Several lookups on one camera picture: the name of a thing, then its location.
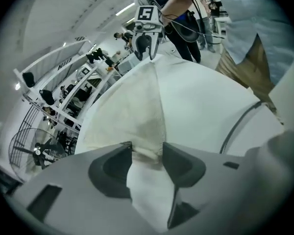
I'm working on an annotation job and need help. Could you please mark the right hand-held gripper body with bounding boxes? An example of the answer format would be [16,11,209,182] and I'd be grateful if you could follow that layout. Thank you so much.
[133,5,166,38]

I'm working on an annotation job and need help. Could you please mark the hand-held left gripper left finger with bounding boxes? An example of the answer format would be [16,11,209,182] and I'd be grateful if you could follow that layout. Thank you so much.
[12,142,148,233]

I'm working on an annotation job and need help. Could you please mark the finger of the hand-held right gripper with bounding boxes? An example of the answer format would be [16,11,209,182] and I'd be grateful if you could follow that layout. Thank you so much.
[133,32,153,61]
[148,34,161,61]

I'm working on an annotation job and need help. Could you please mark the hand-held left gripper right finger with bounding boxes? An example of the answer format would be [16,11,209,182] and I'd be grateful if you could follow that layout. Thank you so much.
[162,142,246,229]

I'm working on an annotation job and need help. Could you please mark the beige cloth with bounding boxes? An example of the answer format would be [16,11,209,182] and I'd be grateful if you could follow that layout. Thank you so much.
[82,54,176,232]

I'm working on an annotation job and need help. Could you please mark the person's right forearm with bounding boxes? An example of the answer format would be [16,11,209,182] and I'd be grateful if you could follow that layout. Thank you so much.
[160,0,190,22]

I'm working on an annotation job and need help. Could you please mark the grey round pack pod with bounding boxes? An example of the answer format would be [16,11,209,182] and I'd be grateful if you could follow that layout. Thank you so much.
[172,17,199,43]

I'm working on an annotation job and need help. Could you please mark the white device with black screen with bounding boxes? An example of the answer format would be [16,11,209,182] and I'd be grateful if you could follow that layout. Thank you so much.
[77,66,91,79]

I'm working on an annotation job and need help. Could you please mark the white metal shelf rack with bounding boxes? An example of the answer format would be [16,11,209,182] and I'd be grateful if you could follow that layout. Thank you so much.
[13,39,128,132]

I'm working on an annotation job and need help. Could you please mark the person's khaki trousers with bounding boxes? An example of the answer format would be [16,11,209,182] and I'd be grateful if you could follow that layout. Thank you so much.
[215,33,284,124]

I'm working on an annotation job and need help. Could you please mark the black cap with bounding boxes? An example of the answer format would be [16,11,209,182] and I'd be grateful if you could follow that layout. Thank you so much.
[22,71,36,88]
[39,89,55,106]

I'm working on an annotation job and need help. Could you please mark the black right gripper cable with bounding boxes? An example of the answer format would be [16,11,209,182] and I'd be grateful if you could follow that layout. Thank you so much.
[161,0,227,39]

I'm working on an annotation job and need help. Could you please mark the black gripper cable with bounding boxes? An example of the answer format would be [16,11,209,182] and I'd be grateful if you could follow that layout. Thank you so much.
[219,101,263,154]
[161,0,227,39]

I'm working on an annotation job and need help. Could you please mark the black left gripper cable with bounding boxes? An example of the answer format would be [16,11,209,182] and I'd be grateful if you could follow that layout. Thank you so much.
[219,101,263,154]

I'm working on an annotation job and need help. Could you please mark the black pedestal fan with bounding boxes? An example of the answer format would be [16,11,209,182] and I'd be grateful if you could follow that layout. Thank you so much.
[8,128,67,182]

